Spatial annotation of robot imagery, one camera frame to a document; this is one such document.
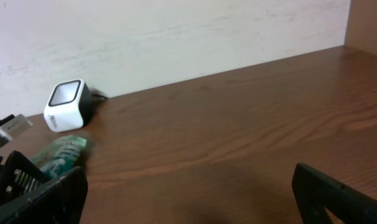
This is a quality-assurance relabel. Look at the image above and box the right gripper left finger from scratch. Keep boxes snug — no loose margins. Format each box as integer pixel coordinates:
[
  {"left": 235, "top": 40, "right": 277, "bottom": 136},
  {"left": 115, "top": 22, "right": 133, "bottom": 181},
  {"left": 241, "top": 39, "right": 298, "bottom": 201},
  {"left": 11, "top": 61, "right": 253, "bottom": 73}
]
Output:
[{"left": 0, "top": 167, "right": 88, "bottom": 223}]

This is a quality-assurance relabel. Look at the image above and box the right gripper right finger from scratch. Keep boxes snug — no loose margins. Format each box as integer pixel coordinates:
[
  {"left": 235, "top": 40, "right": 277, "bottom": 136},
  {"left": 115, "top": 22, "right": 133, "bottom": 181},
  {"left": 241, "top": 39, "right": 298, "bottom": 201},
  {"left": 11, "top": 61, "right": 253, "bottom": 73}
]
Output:
[{"left": 292, "top": 163, "right": 377, "bottom": 224}]

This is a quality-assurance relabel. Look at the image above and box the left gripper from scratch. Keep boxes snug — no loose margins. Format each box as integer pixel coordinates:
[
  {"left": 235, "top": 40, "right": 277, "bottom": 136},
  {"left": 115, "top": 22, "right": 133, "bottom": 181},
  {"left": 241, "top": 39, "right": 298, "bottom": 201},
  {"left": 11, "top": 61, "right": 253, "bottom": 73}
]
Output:
[{"left": 0, "top": 114, "right": 50, "bottom": 205}]

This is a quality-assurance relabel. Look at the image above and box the blue mouthwash bottle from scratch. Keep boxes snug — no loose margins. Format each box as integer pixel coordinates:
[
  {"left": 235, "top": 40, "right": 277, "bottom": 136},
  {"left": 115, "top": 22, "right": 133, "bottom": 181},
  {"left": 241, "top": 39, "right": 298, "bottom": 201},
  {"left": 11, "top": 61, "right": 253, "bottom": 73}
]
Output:
[{"left": 30, "top": 135, "right": 88, "bottom": 179}]

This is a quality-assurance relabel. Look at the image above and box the white barcode scanner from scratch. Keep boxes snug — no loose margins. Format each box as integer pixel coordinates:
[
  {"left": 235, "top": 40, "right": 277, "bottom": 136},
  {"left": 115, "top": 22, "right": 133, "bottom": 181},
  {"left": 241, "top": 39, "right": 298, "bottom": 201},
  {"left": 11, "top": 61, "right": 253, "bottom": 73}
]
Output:
[{"left": 44, "top": 79, "right": 93, "bottom": 133}]

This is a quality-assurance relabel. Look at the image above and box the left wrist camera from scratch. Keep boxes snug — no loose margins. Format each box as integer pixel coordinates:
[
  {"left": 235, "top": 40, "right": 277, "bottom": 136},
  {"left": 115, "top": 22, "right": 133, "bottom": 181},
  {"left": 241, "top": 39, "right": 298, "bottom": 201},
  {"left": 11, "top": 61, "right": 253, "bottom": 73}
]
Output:
[{"left": 0, "top": 114, "right": 32, "bottom": 147}]

